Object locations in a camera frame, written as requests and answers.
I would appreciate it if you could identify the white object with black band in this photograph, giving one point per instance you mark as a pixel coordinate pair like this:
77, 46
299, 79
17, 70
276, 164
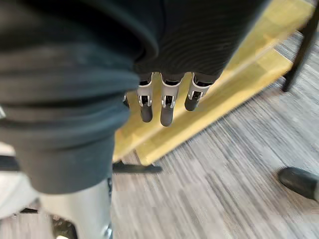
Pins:
12, 189

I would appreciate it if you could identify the dark robot foot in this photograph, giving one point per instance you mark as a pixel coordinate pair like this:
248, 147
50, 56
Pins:
297, 181

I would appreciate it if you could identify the yellow wooden shoe rack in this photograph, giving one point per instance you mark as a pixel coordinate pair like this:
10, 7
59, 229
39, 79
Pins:
249, 64

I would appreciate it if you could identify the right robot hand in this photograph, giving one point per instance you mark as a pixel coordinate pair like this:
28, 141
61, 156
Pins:
74, 99

